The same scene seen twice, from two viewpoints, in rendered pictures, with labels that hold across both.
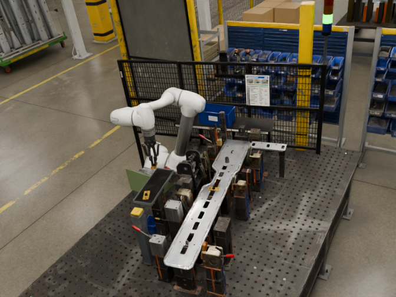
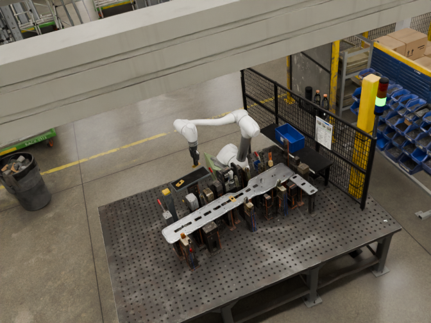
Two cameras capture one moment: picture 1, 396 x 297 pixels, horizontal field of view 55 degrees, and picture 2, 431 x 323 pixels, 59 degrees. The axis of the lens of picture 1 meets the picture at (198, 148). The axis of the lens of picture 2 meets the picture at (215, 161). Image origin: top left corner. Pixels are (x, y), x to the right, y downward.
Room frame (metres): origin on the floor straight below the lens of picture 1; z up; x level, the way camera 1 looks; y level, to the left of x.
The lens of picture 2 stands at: (0.19, -1.59, 3.58)
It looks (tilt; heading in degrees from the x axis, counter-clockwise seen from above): 40 degrees down; 40
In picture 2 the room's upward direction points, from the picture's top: 10 degrees counter-clockwise
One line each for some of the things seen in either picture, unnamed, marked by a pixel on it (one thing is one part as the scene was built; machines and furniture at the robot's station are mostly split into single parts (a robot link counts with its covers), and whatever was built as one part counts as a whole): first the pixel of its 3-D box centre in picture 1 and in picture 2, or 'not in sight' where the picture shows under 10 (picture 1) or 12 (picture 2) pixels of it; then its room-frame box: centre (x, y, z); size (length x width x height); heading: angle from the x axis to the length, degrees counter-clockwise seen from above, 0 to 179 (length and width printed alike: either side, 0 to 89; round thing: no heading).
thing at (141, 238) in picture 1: (144, 238); (171, 208); (1.82, 0.43, 0.92); 0.08 x 0.08 x 0.44; 66
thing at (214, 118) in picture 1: (216, 114); (289, 138); (3.06, -0.21, 1.10); 0.30 x 0.17 x 0.13; 60
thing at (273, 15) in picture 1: (279, 34); not in sight; (6.87, -1.74, 0.52); 1.20 x 0.80 x 1.05; 141
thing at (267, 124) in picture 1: (223, 122); (293, 146); (3.03, -0.26, 1.02); 0.90 x 0.22 x 0.03; 66
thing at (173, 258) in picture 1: (214, 191); (231, 200); (2.11, -0.07, 1.00); 1.38 x 0.22 x 0.02; 156
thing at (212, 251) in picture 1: (215, 270); (190, 252); (1.52, 0.00, 0.88); 0.15 x 0.11 x 0.36; 66
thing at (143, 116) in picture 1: (144, 115); (190, 131); (2.18, 0.31, 1.63); 0.13 x 0.11 x 0.16; 74
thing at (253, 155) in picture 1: (255, 172); (281, 200); (2.42, -0.43, 0.87); 0.12 x 0.09 x 0.35; 66
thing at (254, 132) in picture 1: (255, 148); (303, 179); (2.75, -0.50, 0.88); 0.08 x 0.08 x 0.36; 66
